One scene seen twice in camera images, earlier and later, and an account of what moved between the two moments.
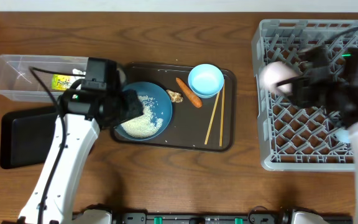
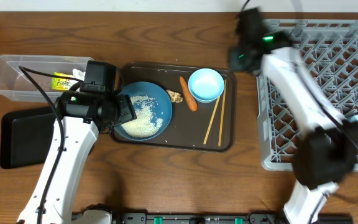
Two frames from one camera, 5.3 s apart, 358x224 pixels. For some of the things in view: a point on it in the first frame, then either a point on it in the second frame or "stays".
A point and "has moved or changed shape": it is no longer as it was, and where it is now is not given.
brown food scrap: (175, 96) stays
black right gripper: (302, 94) → (235, 65)
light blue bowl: (206, 81) has moved or changed shape
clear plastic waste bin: (36, 78) stays
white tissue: (78, 71) stays
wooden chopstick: (222, 113) stays
